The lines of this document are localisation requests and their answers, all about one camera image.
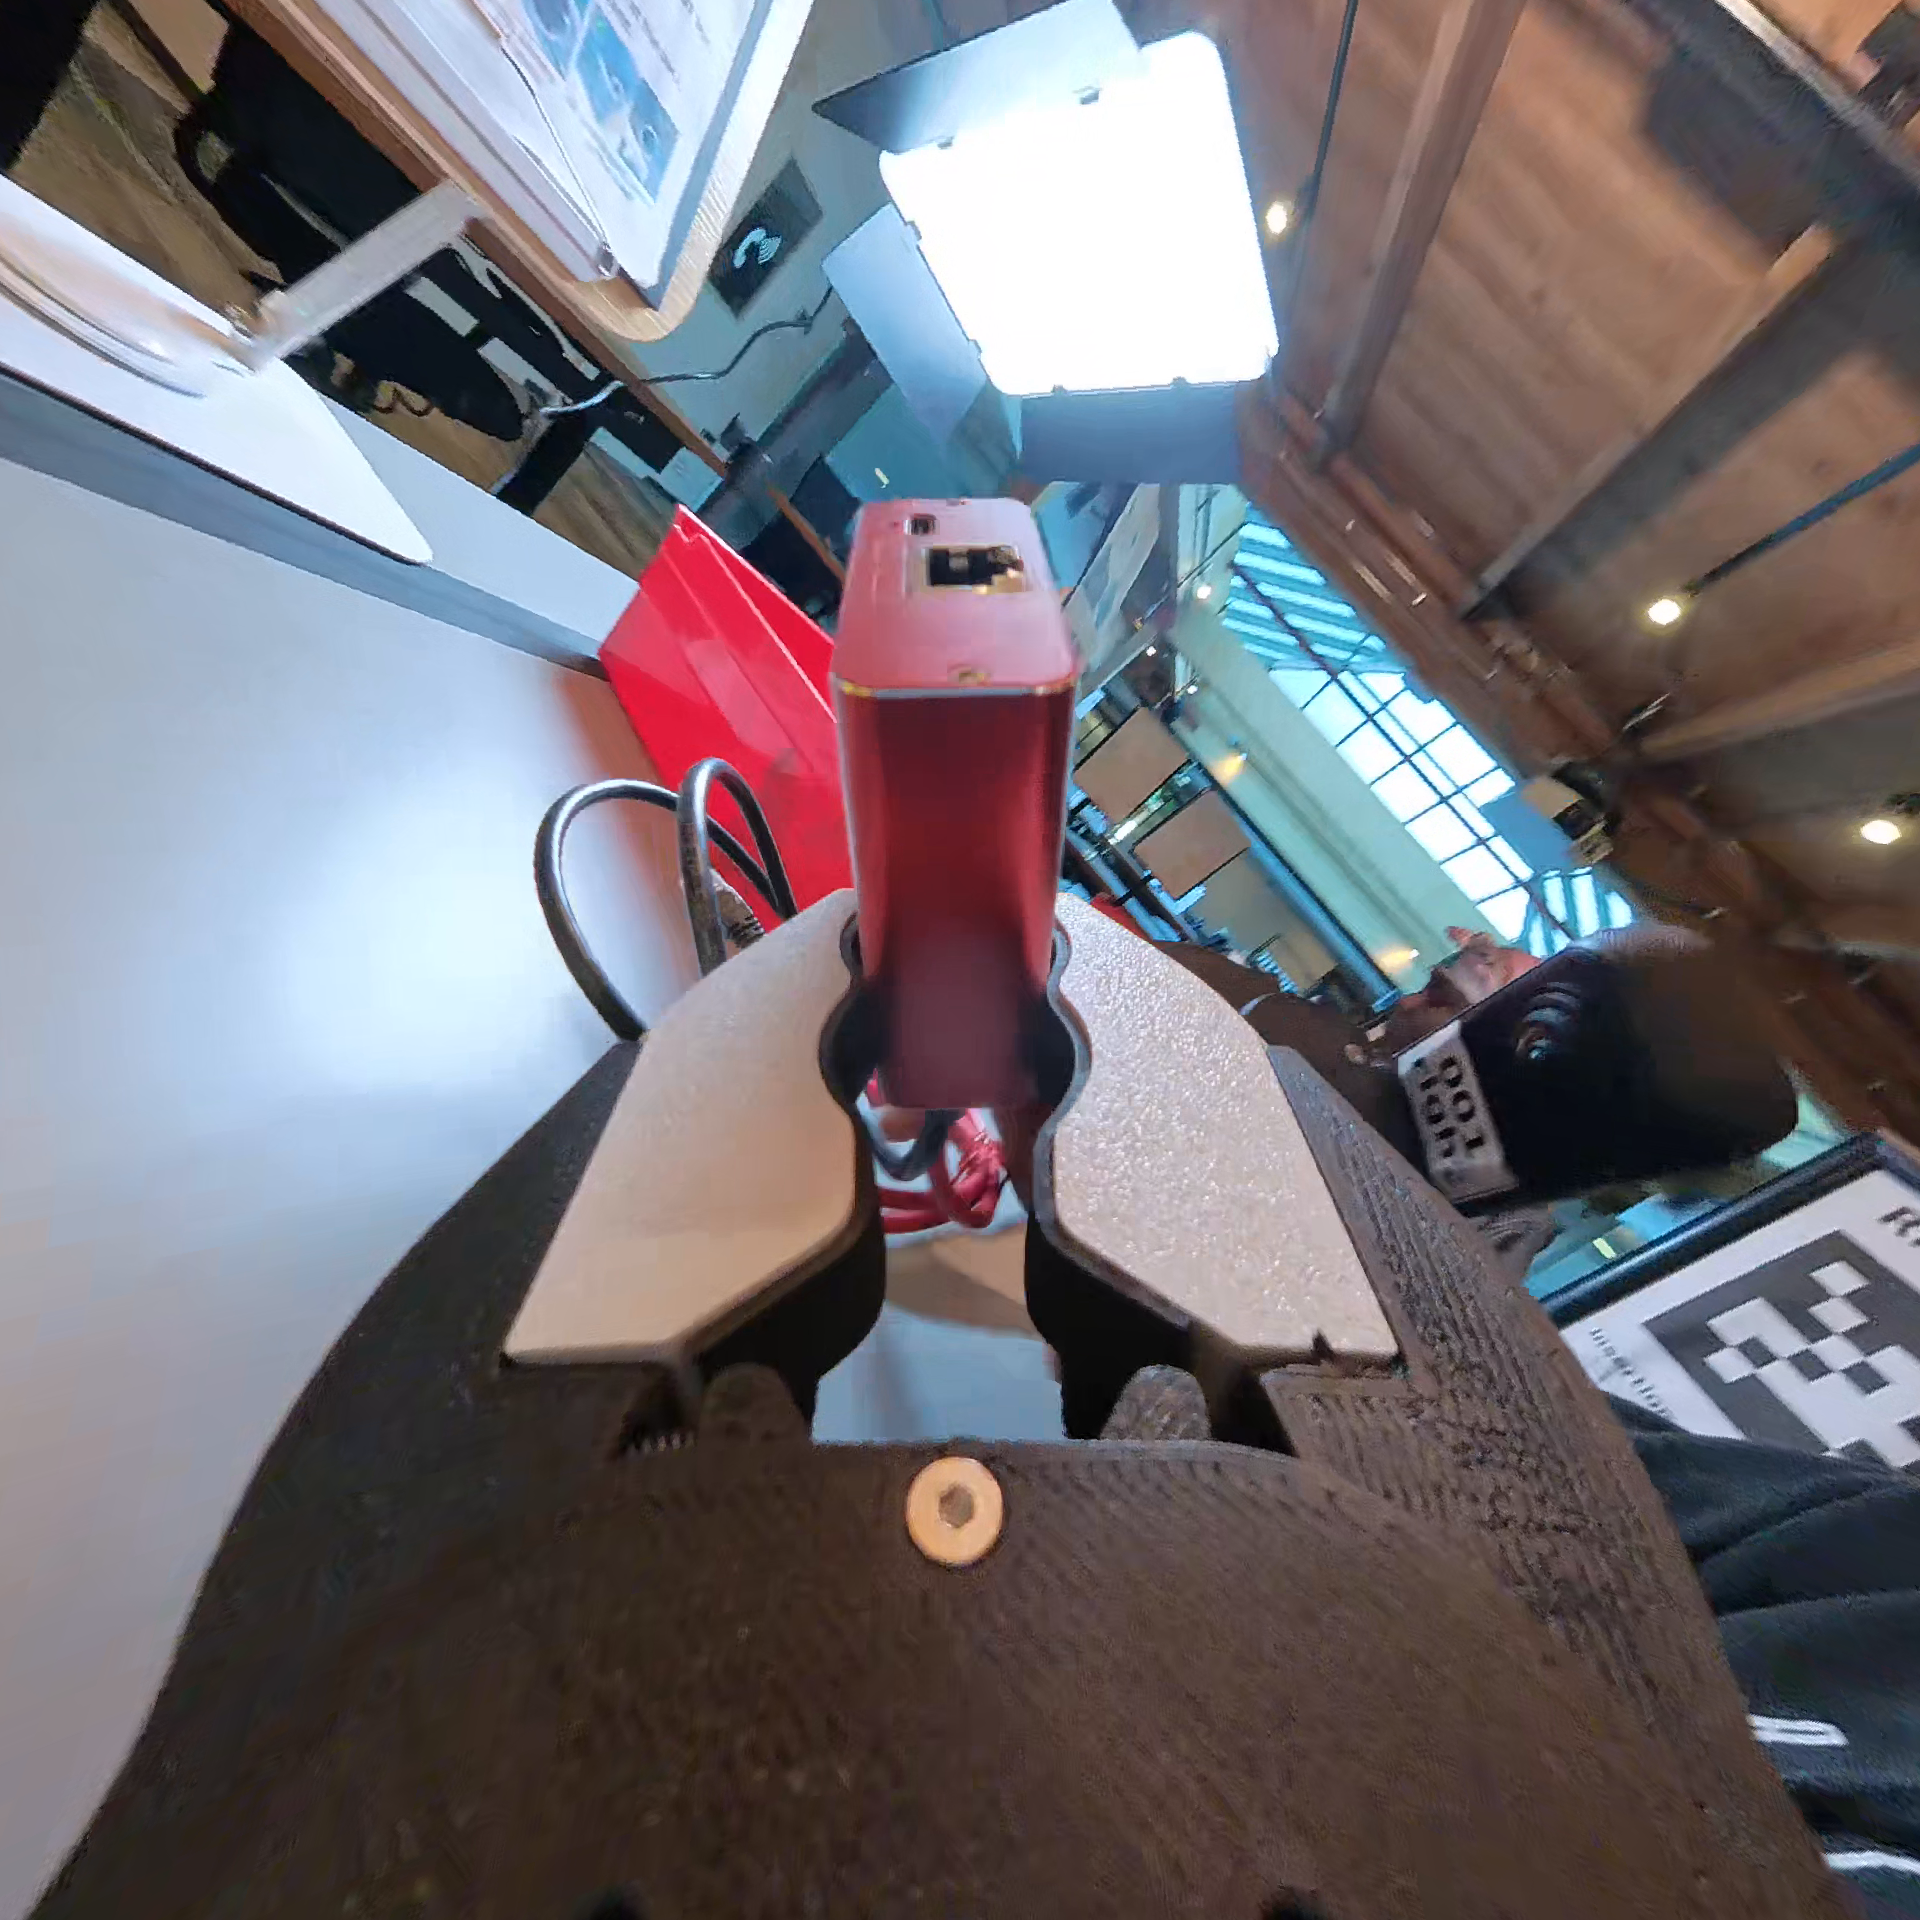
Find person's black jacket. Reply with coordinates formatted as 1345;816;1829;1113
1596;1385;1920;1920

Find red ethernet cable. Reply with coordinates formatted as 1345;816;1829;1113
875;1109;1017;1239

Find red ethernet splitter box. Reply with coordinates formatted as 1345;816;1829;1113
827;498;1081;1109

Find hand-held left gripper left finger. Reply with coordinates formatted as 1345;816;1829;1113
502;891;888;1374

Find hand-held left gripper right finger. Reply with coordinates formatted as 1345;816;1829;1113
1024;899;1407;1374

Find red plastic bin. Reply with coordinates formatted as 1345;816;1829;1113
599;503;846;920

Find black wall sign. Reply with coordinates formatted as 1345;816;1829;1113
704;161;824;318

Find black ethernet cable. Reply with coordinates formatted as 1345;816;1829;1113
531;755;961;1189

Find printed instruction sheet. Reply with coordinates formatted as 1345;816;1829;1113
463;0;770;290

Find brown board panel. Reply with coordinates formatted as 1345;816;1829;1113
1131;785;1253;897
1071;704;1190;821

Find checkered marker board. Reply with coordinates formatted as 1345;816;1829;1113
1552;1136;1920;1471

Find person's right hand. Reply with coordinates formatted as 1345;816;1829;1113
1413;926;1552;1013

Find studio light panel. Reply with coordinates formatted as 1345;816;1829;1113
810;0;1284;512

